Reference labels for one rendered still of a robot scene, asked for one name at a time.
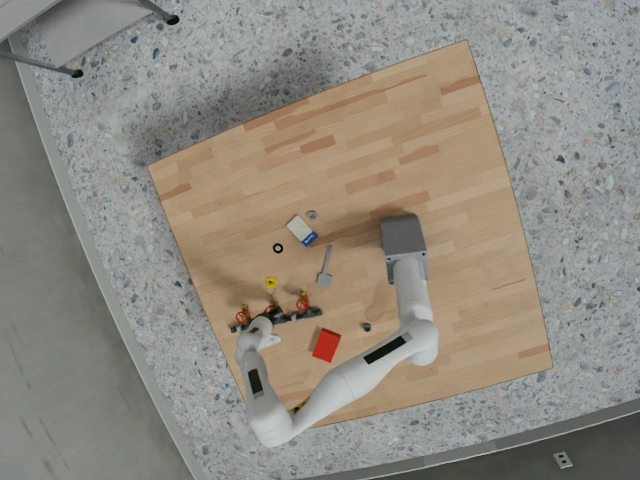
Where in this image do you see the black pipe manifold with grey fittings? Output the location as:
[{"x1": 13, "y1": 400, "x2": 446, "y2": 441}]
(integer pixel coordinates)
[{"x1": 230, "y1": 291, "x2": 322, "y2": 334}]

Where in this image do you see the red rectangular block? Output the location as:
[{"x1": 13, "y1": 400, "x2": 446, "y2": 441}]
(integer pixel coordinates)
[{"x1": 312, "y1": 328, "x2": 341, "y2": 363}]

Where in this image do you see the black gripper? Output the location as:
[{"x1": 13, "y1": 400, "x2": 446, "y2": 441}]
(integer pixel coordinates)
[{"x1": 249, "y1": 305, "x2": 284, "y2": 329}]

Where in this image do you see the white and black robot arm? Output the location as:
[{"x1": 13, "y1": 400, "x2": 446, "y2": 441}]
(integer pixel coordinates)
[{"x1": 235, "y1": 258, "x2": 439, "y2": 447}]

